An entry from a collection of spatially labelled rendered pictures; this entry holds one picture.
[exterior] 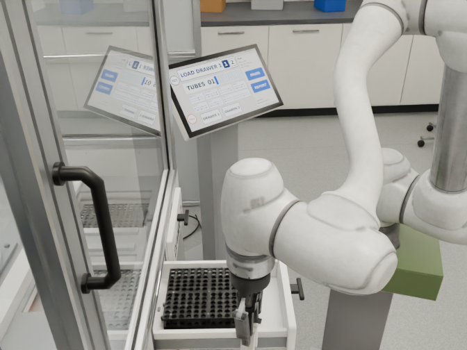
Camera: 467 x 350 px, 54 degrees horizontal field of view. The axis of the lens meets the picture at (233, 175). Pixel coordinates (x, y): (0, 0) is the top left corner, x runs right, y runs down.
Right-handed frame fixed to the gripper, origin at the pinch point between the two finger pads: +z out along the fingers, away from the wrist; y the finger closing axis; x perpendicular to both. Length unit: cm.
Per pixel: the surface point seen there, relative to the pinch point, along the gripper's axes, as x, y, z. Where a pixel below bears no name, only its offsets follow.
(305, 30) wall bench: -62, -319, 18
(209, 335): -12.2, -6.7, 12.5
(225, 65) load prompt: -53, -119, -15
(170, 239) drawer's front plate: -34.7, -30.4, 7.9
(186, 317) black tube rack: -19.3, -8.8, 11.2
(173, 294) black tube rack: -25.7, -14.1, 10.8
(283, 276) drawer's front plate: -0.1, -27.7, 7.9
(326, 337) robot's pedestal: 11, -56, 60
